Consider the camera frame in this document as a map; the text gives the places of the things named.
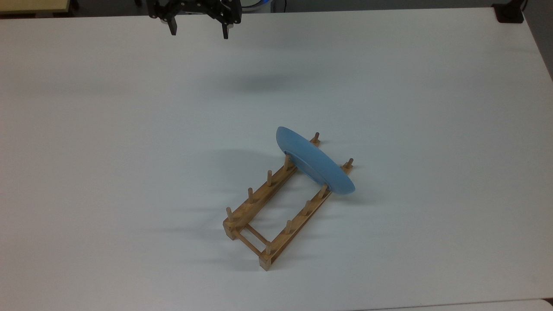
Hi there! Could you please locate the blue round plate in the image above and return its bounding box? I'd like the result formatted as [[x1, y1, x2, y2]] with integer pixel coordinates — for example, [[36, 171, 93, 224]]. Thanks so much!
[[276, 126, 356, 195]]

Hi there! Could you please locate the wooden plate rack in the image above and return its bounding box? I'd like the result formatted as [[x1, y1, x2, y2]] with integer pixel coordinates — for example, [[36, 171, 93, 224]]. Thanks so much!
[[222, 132, 355, 272]]

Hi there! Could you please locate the black table clamp mount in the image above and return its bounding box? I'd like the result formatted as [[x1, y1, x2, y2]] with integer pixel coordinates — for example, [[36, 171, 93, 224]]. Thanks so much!
[[492, 0, 526, 23]]

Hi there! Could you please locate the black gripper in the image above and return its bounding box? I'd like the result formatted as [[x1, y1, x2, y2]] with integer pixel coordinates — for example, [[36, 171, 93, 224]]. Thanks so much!
[[146, 0, 242, 40]]

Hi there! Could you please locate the beige wooden desk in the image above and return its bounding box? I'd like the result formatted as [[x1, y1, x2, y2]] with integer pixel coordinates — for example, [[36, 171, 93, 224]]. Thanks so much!
[[0, 0, 70, 14]]

